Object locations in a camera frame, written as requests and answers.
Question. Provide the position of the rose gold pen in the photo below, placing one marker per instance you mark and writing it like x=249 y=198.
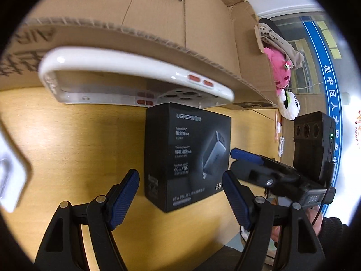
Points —
x=276 y=137

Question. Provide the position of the white power bank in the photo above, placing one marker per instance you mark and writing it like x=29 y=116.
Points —
x=12 y=180

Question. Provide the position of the black charger box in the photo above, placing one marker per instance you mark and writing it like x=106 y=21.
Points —
x=169 y=146

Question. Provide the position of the clear white phone case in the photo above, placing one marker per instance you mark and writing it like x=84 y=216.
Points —
x=112 y=57

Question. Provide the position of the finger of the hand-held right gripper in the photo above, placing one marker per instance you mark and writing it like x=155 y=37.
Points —
x=245 y=155
x=251 y=173

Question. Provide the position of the brown cardboard box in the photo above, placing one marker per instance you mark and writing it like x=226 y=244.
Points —
x=169 y=11

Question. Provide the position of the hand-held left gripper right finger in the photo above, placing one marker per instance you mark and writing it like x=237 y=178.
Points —
x=237 y=200

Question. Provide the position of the white door frame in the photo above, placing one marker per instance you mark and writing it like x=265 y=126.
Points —
x=287 y=10

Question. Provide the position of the grey leopard print cloth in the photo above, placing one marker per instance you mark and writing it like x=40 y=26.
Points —
x=279 y=38

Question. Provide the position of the white and green plush toy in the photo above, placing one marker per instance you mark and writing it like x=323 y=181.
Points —
x=289 y=106

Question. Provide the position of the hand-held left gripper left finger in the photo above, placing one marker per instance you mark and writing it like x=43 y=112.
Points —
x=124 y=200

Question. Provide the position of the glass partition with blue band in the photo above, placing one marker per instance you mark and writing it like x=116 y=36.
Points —
x=310 y=70

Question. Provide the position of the person's right hand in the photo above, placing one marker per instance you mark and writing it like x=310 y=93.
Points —
x=314 y=220

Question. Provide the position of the white flat strip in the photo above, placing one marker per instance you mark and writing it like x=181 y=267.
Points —
x=280 y=146

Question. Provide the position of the small white earbud case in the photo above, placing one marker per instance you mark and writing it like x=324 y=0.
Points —
x=279 y=126

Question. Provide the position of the pink plush toy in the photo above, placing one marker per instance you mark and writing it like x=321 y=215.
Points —
x=279 y=67

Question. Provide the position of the person's right forearm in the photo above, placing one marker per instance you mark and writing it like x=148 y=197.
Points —
x=334 y=237

